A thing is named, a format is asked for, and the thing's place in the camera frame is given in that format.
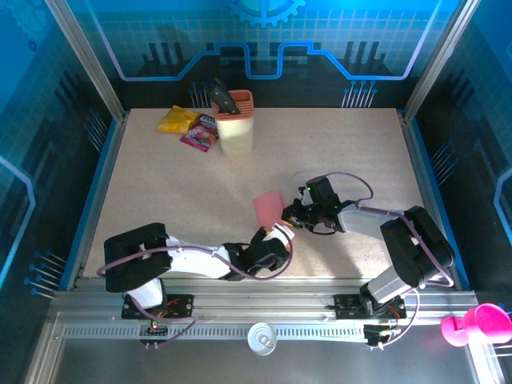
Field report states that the white round lid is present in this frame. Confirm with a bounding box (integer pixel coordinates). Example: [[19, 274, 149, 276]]
[[246, 322, 278, 357]]

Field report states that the cream knife block orange top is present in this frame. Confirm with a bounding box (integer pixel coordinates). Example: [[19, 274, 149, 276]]
[[213, 89, 256, 158]]

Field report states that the red snack bag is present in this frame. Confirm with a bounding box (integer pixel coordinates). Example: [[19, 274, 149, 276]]
[[179, 113, 220, 153]]

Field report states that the small circuit board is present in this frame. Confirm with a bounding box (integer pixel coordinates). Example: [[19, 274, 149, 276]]
[[138, 318, 169, 335], [362, 324, 399, 348]]

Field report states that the yellow snack bag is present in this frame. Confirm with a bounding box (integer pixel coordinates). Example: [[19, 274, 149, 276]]
[[155, 105, 201, 135]]

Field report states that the magenta plastic holder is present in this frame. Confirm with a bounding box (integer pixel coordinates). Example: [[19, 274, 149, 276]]
[[440, 302, 512, 347]]

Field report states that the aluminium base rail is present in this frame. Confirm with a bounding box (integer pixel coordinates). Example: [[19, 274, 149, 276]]
[[50, 278, 480, 323]]

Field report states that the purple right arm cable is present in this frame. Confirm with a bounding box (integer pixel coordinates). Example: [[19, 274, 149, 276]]
[[326, 171, 456, 350]]

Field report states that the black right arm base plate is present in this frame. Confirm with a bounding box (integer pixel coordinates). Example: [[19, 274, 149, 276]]
[[334, 294, 408, 321]]

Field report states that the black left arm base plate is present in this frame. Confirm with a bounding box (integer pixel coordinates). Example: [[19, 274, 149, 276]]
[[121, 293, 196, 321]]

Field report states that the slotted cable duct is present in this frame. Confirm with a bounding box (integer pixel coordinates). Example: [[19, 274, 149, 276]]
[[62, 324, 369, 342]]

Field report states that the aluminium side rail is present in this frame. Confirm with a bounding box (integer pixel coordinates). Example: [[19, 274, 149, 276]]
[[397, 110, 461, 290], [66, 111, 130, 291]]

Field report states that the black knife handle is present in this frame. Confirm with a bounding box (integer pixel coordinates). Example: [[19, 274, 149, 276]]
[[206, 78, 241, 117]]

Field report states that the aluminium frame post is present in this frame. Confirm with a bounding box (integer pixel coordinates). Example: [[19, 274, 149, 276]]
[[402, 0, 481, 117], [42, 0, 128, 123]]

